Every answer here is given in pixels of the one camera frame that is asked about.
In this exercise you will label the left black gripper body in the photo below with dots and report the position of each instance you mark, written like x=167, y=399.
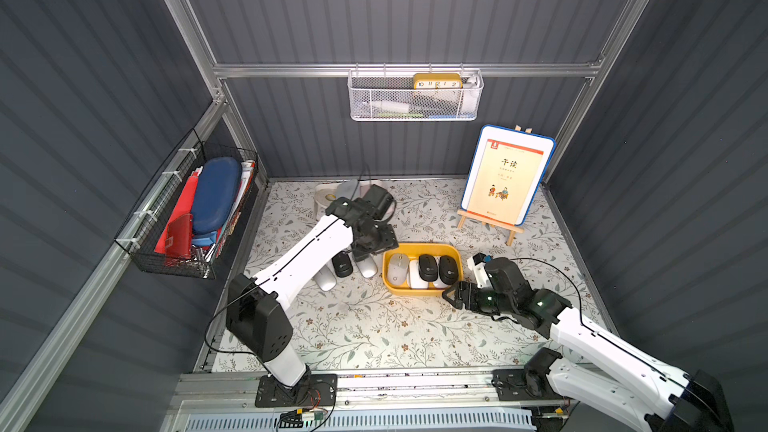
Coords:
x=377, y=240

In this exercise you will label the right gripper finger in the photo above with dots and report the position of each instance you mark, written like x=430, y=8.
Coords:
x=465, y=292
x=447, y=295

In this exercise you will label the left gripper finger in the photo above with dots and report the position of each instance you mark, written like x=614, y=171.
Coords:
x=362, y=249
x=387, y=239

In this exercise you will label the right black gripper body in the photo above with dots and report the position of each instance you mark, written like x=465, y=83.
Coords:
x=471, y=296

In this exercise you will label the grey mouse row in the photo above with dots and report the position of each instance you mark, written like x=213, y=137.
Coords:
x=397, y=269

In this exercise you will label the white mouse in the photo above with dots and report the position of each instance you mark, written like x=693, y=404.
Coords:
x=415, y=281

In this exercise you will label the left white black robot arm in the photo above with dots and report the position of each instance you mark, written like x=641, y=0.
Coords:
x=256, y=308

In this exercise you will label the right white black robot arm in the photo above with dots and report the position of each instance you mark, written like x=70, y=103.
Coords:
x=625, y=383

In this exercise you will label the silver mouse beside box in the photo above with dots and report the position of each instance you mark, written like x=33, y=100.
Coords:
x=367, y=267

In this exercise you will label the black mouse upper row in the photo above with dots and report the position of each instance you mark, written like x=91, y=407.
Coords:
x=342, y=264

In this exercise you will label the yellow plastic storage box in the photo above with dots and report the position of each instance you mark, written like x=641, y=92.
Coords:
x=413, y=250

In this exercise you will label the silver mouse far left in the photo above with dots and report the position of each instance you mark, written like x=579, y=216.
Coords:
x=325, y=278

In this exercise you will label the grey pencil case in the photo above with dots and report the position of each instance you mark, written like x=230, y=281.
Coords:
x=348, y=190

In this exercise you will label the white tray with tape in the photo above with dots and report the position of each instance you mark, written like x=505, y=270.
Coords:
x=324, y=195

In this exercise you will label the wooden easel stand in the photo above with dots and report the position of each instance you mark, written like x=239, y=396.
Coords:
x=489, y=219

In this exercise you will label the book on blue board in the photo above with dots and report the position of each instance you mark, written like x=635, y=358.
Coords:
x=507, y=175

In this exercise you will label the blue oval case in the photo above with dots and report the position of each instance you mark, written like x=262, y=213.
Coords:
x=217, y=188

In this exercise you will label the yellow clock in basket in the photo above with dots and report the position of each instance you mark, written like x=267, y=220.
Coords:
x=435, y=81

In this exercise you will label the red folder in basket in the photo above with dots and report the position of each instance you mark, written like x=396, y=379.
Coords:
x=176, y=239

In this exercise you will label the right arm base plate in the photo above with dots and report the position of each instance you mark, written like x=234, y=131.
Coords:
x=515, y=385

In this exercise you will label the aluminium front rail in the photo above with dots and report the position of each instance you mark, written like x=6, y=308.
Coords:
x=358, y=389

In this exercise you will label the white wire mesh basket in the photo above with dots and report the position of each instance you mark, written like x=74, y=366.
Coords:
x=378, y=95

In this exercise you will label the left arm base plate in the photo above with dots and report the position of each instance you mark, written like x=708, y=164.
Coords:
x=312, y=390

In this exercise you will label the black wire wall basket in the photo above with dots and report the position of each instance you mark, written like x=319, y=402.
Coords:
x=211, y=254

